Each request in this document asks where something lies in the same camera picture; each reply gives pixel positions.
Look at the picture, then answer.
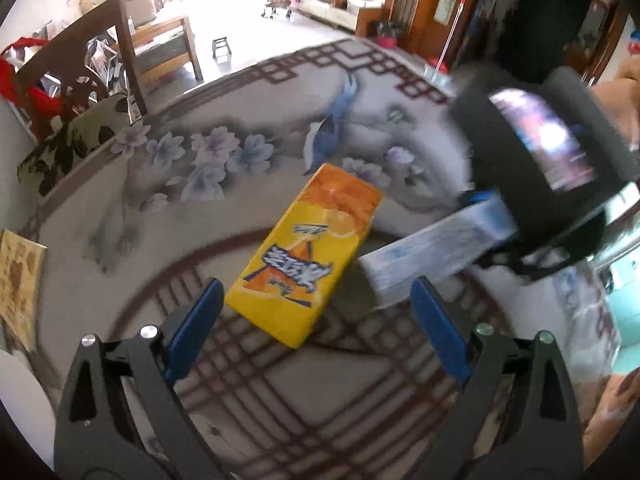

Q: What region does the blue white long box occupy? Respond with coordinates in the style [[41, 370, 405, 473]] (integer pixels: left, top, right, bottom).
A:
[[358, 191, 518, 308]]

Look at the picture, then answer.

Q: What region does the yellow orange drink box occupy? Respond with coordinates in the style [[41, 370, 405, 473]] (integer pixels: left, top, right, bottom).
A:
[[226, 164, 383, 349]]

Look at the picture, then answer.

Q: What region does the person right hand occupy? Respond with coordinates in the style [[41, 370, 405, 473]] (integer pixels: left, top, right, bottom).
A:
[[590, 54, 640, 151]]

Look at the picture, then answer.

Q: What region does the red white broom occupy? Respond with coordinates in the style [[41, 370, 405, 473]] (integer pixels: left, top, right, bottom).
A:
[[424, 0, 474, 84]]

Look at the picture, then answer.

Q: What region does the white desk lamp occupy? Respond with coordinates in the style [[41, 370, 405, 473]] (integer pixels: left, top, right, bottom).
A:
[[1, 351, 55, 468]]

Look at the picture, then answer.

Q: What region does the gold patterned flat box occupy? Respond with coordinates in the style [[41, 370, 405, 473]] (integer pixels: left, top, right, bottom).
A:
[[0, 229, 47, 352]]

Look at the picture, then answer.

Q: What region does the small red floor bin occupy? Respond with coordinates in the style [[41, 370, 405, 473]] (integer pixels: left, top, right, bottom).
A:
[[375, 21, 400, 50]]

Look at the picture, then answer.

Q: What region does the floral seat cushion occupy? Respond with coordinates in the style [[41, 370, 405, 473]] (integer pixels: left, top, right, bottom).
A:
[[16, 93, 130, 198]]

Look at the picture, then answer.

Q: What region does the low tv cabinet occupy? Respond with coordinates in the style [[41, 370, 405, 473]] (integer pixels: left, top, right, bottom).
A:
[[288, 0, 390, 38]]

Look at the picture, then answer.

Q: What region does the red bag on chair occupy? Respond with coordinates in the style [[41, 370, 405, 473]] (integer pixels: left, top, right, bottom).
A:
[[1, 37, 63, 143]]

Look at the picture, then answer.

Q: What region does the small dark stool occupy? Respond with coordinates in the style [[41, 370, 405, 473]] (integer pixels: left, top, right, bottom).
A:
[[212, 37, 232, 64]]

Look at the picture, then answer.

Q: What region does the swivel stool with wheels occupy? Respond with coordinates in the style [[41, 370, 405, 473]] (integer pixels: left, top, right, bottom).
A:
[[262, 0, 293, 20]]

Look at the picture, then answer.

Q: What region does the wooden sofa with cushions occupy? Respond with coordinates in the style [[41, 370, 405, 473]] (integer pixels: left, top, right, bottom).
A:
[[126, 0, 204, 91]]

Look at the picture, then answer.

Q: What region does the dark wooden chair left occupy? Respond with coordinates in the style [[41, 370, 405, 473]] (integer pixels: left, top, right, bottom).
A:
[[18, 0, 149, 122]]

